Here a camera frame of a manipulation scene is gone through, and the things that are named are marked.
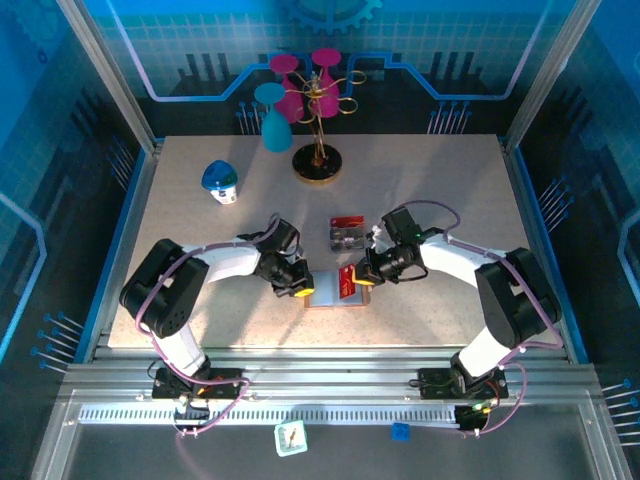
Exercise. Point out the black electronics board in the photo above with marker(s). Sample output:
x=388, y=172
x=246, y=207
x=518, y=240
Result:
x=472, y=419
x=192, y=415

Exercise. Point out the small blue cube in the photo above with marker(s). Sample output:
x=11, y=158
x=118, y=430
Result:
x=401, y=432

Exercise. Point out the magenta wine glass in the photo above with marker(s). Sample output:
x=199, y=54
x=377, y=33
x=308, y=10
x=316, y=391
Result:
x=326, y=102
x=290, y=102

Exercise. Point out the aluminium frame post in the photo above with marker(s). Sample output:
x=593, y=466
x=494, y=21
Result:
x=550, y=75
x=112, y=75

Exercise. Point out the red card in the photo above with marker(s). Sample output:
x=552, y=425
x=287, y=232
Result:
x=347, y=284
x=348, y=221

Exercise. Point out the small red black item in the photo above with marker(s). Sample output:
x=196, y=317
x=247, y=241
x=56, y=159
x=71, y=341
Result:
x=346, y=235

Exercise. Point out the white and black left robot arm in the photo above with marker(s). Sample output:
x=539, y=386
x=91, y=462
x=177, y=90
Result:
x=230, y=262

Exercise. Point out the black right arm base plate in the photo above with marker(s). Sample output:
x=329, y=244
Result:
x=432, y=385

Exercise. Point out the brown wooden case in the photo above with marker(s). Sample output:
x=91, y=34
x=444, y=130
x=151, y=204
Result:
x=325, y=287

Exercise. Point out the gold glass rack black base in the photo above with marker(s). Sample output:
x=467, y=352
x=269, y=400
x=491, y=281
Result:
x=317, y=165

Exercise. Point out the teal wine glass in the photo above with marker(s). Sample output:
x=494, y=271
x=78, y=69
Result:
x=275, y=132

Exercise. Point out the white green square tile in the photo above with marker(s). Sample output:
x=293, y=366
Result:
x=291, y=438

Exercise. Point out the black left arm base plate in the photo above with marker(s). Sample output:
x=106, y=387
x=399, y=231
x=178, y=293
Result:
x=227, y=382

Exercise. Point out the white cup with blue lid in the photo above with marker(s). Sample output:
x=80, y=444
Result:
x=222, y=187

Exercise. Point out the aluminium front rail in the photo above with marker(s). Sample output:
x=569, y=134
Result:
x=325, y=370

